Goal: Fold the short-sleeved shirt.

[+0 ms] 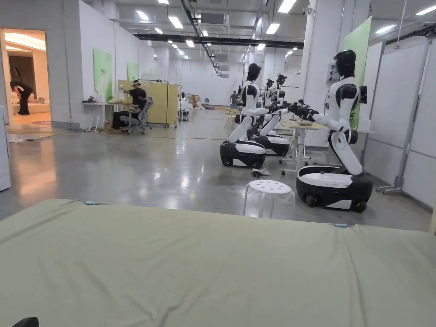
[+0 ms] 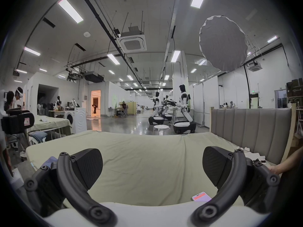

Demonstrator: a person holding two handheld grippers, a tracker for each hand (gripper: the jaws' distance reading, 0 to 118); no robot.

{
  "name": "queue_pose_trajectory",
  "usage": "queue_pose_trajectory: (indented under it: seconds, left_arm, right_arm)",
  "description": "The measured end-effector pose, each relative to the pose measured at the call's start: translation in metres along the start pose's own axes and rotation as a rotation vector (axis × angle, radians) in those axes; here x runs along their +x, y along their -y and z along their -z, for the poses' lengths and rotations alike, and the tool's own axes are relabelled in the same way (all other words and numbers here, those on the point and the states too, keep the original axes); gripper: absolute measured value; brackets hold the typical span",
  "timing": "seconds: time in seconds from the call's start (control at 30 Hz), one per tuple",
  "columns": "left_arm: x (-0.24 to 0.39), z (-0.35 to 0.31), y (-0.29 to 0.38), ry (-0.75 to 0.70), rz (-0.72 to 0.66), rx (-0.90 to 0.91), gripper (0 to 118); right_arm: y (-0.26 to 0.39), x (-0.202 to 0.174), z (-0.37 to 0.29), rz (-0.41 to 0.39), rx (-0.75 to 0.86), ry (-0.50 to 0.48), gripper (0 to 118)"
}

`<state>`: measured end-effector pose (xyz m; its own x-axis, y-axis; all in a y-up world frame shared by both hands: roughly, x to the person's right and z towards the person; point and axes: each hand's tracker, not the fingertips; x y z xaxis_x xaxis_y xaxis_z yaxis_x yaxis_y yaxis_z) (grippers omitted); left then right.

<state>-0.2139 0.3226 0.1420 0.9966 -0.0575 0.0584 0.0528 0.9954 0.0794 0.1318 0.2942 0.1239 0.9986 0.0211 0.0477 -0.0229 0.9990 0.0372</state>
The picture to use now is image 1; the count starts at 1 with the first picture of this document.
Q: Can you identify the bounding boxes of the bed with pale green sheet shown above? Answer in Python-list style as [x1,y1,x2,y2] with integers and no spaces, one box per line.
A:
[0,199,436,327]

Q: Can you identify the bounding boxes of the white sofa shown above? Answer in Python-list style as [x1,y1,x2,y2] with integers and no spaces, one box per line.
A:
[9,92,52,116]

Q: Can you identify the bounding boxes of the white desk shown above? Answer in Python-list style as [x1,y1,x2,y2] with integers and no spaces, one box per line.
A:
[81,101,134,132]

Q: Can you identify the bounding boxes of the grey office chair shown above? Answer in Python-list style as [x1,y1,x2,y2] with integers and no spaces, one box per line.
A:
[120,97,154,135]

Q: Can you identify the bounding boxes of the yellow folding screen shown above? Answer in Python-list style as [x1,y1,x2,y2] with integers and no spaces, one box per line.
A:
[118,80,180,129]

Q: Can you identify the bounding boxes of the white round plastic stool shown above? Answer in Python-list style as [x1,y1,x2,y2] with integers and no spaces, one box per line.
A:
[243,179,296,218]

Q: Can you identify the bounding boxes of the small wooden chair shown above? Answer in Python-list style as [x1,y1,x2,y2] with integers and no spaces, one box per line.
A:
[224,109,241,129]

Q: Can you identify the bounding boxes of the white and black humanoid robot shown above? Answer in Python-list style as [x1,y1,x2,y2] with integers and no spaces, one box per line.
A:
[252,73,291,157]
[219,63,270,169]
[288,49,374,213]

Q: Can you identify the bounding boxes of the wooden top adjustable table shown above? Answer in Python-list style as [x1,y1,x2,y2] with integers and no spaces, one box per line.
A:
[280,120,324,176]

